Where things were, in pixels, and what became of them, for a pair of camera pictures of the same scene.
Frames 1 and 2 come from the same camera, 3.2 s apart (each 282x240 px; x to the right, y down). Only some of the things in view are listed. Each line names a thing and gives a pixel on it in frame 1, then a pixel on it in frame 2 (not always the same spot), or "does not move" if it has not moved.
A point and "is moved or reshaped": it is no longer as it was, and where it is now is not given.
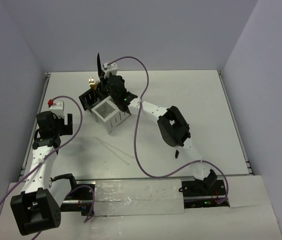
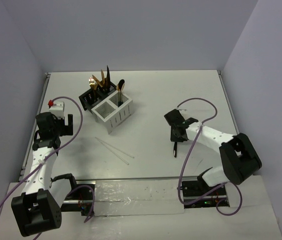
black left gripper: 66,129 does not move
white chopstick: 131,156 does not move
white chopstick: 127,163 does not move
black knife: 99,69 is moved or reshaped
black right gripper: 105,80 → 174,138
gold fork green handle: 91,82 does not move
